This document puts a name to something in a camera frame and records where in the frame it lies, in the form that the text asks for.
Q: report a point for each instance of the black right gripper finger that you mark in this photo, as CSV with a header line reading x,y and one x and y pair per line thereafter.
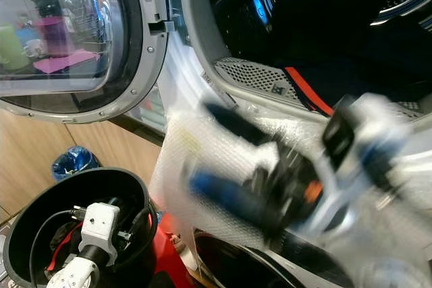
x,y
223,192
239,126

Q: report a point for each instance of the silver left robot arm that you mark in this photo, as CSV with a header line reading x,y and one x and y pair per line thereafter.
x,y
74,276

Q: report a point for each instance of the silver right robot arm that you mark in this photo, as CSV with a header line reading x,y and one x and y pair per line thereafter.
x,y
405,220

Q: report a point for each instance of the silver front-load washing machine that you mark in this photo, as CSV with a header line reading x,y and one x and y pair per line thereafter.
x,y
196,38

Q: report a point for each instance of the bin with blue bag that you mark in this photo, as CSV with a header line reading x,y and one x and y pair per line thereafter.
x,y
75,163

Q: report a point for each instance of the red and black garment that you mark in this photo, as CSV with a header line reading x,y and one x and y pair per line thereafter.
x,y
64,247

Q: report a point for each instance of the red plastic stool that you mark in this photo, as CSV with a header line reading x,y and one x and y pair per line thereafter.
x,y
169,254

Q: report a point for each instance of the black round laundry bucket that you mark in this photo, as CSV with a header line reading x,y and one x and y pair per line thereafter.
x,y
34,214

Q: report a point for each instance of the light wood cabinet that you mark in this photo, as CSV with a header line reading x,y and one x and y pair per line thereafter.
x,y
34,146

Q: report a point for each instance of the navy garment with red stripe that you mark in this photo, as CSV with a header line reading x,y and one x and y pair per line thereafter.
x,y
331,38

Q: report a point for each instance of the round glass washer door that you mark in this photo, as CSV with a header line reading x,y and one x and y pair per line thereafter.
x,y
81,38

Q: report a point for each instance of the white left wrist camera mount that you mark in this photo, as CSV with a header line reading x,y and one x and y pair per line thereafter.
x,y
100,241

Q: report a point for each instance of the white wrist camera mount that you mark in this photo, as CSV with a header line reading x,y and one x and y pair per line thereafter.
x,y
100,241
347,129

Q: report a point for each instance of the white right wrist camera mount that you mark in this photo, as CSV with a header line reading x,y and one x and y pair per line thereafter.
x,y
347,129

